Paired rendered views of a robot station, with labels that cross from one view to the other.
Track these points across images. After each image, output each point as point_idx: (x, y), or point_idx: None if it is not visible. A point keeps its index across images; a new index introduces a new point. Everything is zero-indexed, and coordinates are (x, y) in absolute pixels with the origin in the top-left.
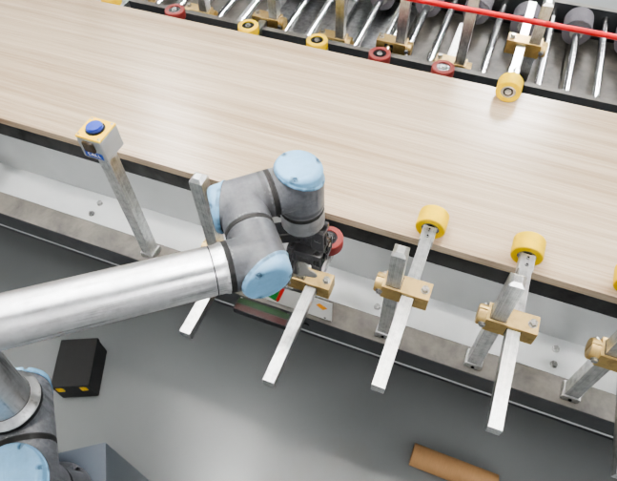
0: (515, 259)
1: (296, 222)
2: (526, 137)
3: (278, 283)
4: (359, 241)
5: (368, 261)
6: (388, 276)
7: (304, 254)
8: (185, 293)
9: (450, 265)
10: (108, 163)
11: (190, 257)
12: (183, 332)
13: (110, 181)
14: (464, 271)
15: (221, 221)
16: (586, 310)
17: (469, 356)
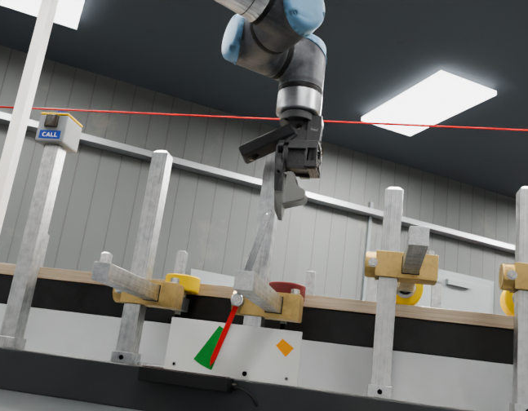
0: (512, 307)
1: (300, 83)
2: None
3: (314, 11)
4: (315, 342)
5: (326, 384)
6: (383, 231)
7: (299, 141)
8: None
9: (439, 348)
10: (54, 155)
11: None
12: (101, 262)
13: (37, 187)
14: (459, 354)
15: (245, 21)
16: None
17: (516, 386)
